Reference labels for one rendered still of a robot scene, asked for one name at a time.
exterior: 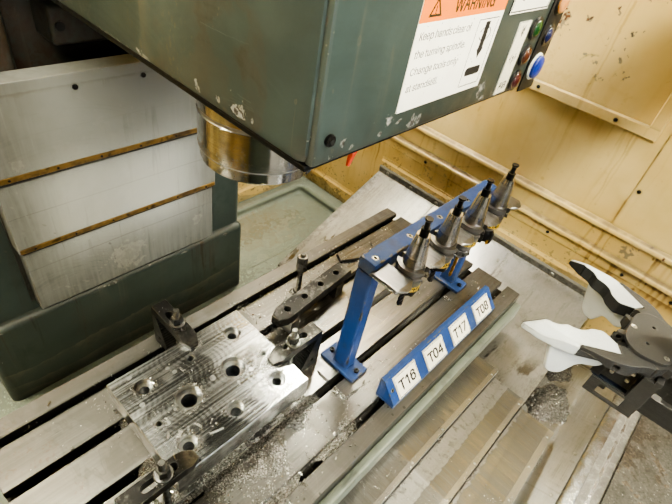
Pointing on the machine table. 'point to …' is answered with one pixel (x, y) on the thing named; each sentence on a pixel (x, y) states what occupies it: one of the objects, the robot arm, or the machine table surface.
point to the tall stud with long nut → (300, 270)
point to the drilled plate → (236, 433)
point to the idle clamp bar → (327, 284)
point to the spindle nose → (239, 152)
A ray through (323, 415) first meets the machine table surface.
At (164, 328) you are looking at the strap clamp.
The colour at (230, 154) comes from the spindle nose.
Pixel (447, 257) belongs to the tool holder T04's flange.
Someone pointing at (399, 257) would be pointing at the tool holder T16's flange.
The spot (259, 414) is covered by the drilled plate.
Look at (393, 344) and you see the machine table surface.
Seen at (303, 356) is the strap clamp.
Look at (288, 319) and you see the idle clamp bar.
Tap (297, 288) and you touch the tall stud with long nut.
